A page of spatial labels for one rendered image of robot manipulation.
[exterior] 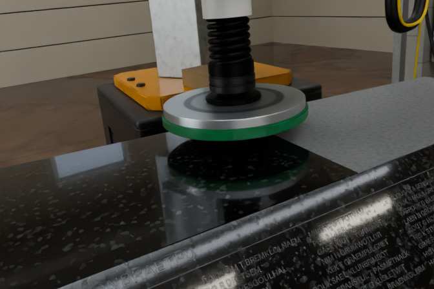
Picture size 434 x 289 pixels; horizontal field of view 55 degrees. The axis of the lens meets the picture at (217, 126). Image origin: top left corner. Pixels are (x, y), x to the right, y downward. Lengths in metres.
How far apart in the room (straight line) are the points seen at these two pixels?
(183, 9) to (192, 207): 0.93
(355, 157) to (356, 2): 6.35
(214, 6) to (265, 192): 0.26
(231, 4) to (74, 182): 0.31
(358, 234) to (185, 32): 0.96
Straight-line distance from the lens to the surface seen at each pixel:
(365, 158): 0.55
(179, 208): 0.44
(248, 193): 0.46
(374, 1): 6.65
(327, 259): 0.44
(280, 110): 0.55
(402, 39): 3.15
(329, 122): 0.68
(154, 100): 1.15
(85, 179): 0.55
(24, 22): 6.56
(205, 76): 1.12
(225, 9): 0.57
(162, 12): 1.36
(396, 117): 0.71
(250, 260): 0.41
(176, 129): 0.56
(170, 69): 1.37
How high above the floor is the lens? 1.04
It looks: 18 degrees down
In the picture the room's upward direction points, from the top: 5 degrees counter-clockwise
